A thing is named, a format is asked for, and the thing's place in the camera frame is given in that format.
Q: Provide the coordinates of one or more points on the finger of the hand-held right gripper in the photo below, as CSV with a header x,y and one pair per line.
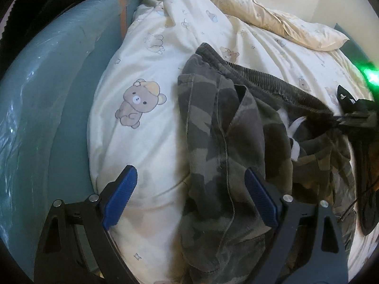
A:
x,y
346,96
352,119

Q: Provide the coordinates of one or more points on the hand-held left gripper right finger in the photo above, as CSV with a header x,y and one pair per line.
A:
x,y
262,198

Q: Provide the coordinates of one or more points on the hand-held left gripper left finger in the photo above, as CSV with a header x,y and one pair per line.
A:
x,y
120,198

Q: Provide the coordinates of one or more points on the camouflage pants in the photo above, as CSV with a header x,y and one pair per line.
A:
x,y
213,153

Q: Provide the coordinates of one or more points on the white bear-print duvet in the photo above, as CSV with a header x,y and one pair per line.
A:
x,y
148,153

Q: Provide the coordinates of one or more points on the beige pillow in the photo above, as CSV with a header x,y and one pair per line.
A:
x,y
296,29

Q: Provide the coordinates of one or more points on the teal air mattress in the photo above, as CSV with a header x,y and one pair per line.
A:
x,y
44,94

